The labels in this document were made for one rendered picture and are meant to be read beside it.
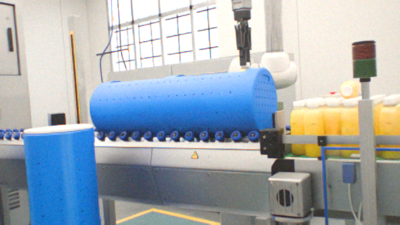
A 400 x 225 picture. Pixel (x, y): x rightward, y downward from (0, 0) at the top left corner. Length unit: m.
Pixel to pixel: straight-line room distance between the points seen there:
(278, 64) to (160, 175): 0.92
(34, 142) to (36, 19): 5.37
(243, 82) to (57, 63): 5.67
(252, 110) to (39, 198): 0.92
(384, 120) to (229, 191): 0.67
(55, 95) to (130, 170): 5.14
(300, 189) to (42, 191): 1.00
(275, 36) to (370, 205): 1.29
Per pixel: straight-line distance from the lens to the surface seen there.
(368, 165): 1.19
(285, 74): 2.25
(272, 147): 1.39
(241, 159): 1.58
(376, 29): 4.26
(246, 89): 1.54
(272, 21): 2.27
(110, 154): 1.98
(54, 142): 1.67
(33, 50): 6.87
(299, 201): 1.29
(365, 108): 1.17
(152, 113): 1.77
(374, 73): 1.17
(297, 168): 1.40
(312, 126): 1.41
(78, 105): 2.74
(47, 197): 1.72
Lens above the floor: 1.15
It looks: 3 degrees down
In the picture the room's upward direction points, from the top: 4 degrees counter-clockwise
